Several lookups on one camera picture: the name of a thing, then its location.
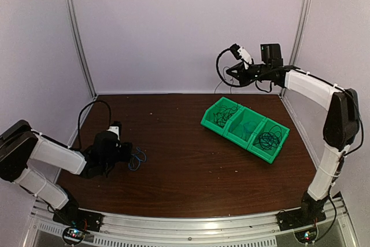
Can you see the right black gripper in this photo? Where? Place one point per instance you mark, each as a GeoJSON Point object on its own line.
{"type": "Point", "coordinates": [243, 77]}

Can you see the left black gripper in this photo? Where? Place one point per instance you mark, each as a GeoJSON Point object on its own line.
{"type": "Point", "coordinates": [126, 155]}

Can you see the green three-compartment bin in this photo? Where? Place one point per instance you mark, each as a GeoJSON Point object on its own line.
{"type": "Point", "coordinates": [246, 128]}

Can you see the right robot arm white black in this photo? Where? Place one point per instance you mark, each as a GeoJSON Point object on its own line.
{"type": "Point", "coordinates": [342, 122]}

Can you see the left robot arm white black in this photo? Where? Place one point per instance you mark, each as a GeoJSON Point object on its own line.
{"type": "Point", "coordinates": [20, 143]}

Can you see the left circuit board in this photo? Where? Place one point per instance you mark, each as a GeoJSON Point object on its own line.
{"type": "Point", "coordinates": [73, 236]}

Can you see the circuit board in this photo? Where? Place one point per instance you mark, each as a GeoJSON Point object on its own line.
{"type": "Point", "coordinates": [306, 237]}
{"type": "Point", "coordinates": [73, 236]}

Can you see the right circuit board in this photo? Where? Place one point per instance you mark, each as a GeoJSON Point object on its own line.
{"type": "Point", "coordinates": [306, 237]}

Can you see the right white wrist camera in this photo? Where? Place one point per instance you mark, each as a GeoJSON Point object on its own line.
{"type": "Point", "coordinates": [240, 53]}

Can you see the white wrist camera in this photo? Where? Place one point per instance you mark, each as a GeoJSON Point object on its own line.
{"type": "Point", "coordinates": [240, 53]}
{"type": "Point", "coordinates": [116, 128]}

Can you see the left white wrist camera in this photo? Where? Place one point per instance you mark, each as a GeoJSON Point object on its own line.
{"type": "Point", "coordinates": [116, 128]}

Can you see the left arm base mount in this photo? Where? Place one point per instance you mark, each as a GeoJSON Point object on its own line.
{"type": "Point", "coordinates": [79, 218]}

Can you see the right aluminium frame post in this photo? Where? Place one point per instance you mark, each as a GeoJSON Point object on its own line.
{"type": "Point", "coordinates": [302, 20]}

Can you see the aluminium frame post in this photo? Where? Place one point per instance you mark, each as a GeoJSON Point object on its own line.
{"type": "Point", "coordinates": [77, 39]}
{"type": "Point", "coordinates": [302, 20]}

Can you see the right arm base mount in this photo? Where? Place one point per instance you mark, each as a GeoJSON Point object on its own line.
{"type": "Point", "coordinates": [293, 219]}

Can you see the front aluminium rail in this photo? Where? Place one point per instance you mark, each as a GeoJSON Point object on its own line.
{"type": "Point", "coordinates": [261, 229]}

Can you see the left aluminium frame post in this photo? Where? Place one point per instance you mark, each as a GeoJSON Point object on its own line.
{"type": "Point", "coordinates": [77, 39]}

